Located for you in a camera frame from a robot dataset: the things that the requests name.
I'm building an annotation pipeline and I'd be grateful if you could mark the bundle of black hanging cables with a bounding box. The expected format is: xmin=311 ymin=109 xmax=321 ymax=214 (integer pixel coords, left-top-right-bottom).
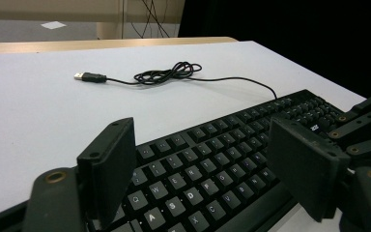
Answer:
xmin=120 ymin=0 xmax=172 ymax=39

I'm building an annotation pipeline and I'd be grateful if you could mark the black keyboard cable with plug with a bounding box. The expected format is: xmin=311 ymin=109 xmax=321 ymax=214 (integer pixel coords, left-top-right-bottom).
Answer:
xmin=73 ymin=61 xmax=278 ymax=100

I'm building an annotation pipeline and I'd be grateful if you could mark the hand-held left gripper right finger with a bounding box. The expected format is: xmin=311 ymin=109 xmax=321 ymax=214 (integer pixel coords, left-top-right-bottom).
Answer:
xmin=266 ymin=117 xmax=352 ymax=223

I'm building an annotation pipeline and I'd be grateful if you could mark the white paper sheet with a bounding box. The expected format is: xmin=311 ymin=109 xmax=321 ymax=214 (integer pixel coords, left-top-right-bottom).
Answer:
xmin=40 ymin=20 xmax=68 ymax=31

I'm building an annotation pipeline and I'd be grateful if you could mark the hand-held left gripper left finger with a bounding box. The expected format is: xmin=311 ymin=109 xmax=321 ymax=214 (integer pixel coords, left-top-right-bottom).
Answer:
xmin=76 ymin=117 xmax=138 ymax=230

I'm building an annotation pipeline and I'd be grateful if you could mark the black computer keyboard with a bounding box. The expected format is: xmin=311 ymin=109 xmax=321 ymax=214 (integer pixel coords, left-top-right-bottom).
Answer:
xmin=86 ymin=89 xmax=351 ymax=232

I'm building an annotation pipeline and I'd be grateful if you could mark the wooden table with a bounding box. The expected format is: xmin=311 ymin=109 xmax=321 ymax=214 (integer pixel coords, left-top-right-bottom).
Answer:
xmin=0 ymin=36 xmax=239 ymax=55

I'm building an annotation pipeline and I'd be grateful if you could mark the white table board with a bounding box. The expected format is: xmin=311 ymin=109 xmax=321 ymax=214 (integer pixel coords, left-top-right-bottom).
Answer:
xmin=0 ymin=41 xmax=368 ymax=232

